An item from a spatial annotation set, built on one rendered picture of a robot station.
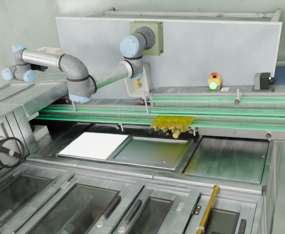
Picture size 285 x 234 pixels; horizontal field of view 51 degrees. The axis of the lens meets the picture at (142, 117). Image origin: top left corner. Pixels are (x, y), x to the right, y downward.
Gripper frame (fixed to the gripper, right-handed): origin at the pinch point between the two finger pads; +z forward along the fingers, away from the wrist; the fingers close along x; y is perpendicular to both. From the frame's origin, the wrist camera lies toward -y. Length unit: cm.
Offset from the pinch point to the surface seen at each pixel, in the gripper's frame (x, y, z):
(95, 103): 42, -15, 24
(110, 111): 41, -35, 15
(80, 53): 6.4, 1.2, 34.5
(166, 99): 25, -78, 15
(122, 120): 47, -44, 15
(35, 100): 33.6, 20.0, -1.9
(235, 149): 48, -125, 9
